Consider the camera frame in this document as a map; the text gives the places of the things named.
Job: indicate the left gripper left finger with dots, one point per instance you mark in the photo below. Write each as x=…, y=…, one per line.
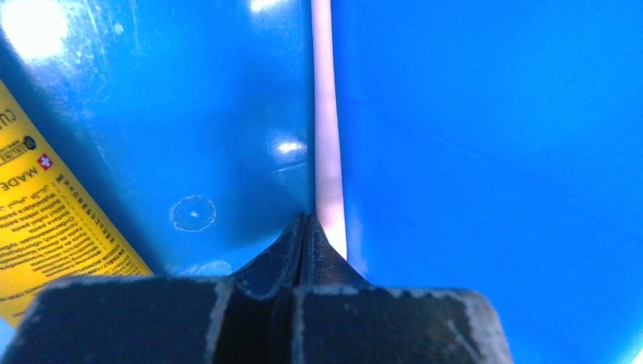
x=241, y=318

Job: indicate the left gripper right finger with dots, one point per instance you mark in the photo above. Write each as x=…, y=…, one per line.
x=339, y=317

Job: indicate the pink toothbrush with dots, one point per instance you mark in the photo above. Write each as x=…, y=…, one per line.
x=329, y=202

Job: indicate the blue three-compartment bin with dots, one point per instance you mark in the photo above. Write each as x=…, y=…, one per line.
x=485, y=145

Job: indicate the yellow toothpaste tube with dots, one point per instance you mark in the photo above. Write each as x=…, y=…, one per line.
x=50, y=226

